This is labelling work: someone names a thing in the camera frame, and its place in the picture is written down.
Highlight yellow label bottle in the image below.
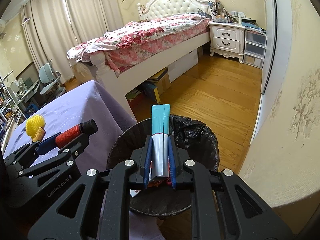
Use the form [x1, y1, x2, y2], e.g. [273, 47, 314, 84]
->
[33, 127, 46, 142]

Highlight yellow foam net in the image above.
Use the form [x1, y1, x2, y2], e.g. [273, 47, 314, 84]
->
[25, 115, 45, 139]

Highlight red label bottle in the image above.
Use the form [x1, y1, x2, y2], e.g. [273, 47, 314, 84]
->
[55, 119, 98, 149]

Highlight teal white wrapper tube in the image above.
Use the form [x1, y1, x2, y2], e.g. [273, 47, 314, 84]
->
[151, 104, 170, 179]

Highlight white printed packet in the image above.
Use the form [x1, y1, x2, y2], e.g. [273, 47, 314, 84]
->
[130, 190, 141, 197]

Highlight black lined trash bin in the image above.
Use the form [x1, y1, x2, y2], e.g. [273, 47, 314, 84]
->
[106, 115, 220, 217]

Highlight white bookshelf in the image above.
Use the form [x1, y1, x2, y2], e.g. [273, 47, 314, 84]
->
[1, 77, 24, 140]

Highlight study desk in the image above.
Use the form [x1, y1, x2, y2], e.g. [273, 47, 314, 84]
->
[8, 80, 40, 114]

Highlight purple tablecloth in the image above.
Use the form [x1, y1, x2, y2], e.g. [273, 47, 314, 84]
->
[3, 80, 166, 240]

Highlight light blue desk chair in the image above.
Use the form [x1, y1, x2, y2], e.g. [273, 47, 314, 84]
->
[39, 60, 66, 104]

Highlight cardboard box under bed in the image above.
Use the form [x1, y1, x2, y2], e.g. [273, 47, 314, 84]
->
[142, 68, 171, 103]

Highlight floral pink quilt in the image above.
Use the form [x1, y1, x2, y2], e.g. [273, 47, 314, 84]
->
[67, 13, 210, 76]

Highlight white storage box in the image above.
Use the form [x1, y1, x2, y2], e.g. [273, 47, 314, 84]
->
[168, 49, 198, 82]

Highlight air conditioner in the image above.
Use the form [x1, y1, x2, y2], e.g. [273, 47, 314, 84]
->
[0, 19, 5, 38]

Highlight beige curtains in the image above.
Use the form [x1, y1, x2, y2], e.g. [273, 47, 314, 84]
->
[21, 0, 123, 83]

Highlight white nightstand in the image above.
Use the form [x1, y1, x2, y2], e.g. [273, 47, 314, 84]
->
[209, 22, 245, 63]

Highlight plastic drawer unit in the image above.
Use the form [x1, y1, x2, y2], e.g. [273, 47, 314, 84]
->
[244, 27, 267, 69]

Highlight white bed with headboard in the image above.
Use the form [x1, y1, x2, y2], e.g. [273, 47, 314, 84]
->
[67, 0, 210, 114]

